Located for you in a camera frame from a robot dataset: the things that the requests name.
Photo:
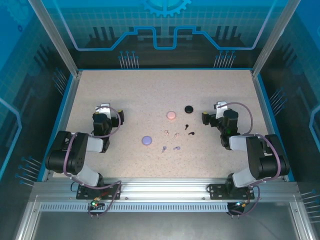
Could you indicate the black round charging case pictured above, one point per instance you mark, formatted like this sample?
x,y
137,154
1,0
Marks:
x,y
189,109

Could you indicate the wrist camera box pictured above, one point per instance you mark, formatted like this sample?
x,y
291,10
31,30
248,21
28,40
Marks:
x,y
220,105
103,107

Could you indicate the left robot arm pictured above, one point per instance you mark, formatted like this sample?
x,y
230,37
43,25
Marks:
x,y
75,155

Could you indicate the aluminium frame post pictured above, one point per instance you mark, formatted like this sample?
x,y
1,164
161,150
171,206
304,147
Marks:
x,y
272,37
60,37

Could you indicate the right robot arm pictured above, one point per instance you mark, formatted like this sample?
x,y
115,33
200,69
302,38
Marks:
x,y
260,160

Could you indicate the aluminium side rail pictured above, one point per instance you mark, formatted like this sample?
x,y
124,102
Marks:
x,y
263,100
62,125

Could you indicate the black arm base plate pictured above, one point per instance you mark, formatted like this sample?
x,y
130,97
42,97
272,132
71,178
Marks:
x,y
216,191
82,193

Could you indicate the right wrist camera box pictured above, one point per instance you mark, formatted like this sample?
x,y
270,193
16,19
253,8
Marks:
x,y
220,105

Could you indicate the pink round charging case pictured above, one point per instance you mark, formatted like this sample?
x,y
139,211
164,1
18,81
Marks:
x,y
171,115

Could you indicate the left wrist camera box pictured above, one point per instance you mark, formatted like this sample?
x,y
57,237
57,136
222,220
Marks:
x,y
103,107

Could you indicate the aluminium front rail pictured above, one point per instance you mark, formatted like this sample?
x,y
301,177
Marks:
x,y
162,190

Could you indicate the purple round charging case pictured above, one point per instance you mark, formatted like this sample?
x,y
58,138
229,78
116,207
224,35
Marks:
x,y
146,140

